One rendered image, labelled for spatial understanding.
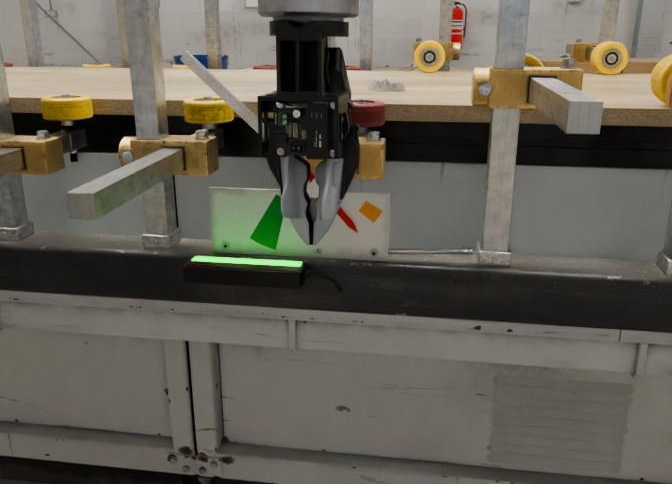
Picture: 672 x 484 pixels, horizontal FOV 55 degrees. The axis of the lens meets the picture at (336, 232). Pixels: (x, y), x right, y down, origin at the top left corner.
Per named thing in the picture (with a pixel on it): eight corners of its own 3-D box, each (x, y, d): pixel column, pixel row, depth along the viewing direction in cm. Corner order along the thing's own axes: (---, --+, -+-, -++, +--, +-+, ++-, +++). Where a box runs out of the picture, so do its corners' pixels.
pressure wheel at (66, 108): (105, 161, 112) (97, 94, 108) (58, 168, 107) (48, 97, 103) (89, 154, 118) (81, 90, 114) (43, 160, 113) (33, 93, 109)
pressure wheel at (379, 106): (381, 176, 101) (383, 102, 97) (331, 175, 102) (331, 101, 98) (385, 166, 108) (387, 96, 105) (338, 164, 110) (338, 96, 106)
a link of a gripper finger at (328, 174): (302, 258, 60) (301, 161, 58) (314, 240, 66) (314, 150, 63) (335, 260, 60) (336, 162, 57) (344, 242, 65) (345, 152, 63)
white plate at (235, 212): (387, 262, 92) (389, 194, 89) (212, 253, 96) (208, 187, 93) (387, 260, 93) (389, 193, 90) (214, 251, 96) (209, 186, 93)
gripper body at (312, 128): (255, 163, 57) (251, 19, 53) (279, 148, 65) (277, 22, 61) (341, 166, 56) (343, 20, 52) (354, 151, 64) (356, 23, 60)
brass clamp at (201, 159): (207, 177, 92) (204, 142, 90) (118, 174, 94) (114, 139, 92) (220, 168, 98) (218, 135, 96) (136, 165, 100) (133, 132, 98)
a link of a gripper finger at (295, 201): (269, 256, 61) (268, 159, 58) (284, 239, 66) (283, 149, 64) (302, 258, 60) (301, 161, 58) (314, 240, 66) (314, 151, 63)
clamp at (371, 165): (382, 180, 89) (383, 143, 87) (286, 176, 91) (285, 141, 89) (385, 171, 94) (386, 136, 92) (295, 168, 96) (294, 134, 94)
